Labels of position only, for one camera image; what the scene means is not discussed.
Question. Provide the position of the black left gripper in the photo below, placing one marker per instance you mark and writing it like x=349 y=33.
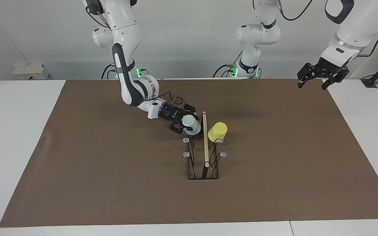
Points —
x=325 y=69

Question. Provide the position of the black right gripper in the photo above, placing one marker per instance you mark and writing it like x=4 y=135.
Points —
x=169 y=112

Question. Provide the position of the pale green plastic cup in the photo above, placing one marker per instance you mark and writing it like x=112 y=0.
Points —
x=191 y=125

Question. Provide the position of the yellow plastic cup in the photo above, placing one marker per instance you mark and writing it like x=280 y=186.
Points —
x=218 y=131

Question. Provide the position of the brown table mat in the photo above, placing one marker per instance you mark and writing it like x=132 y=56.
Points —
x=143 y=196

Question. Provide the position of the white power strip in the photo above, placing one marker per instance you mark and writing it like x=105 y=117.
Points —
x=31 y=71

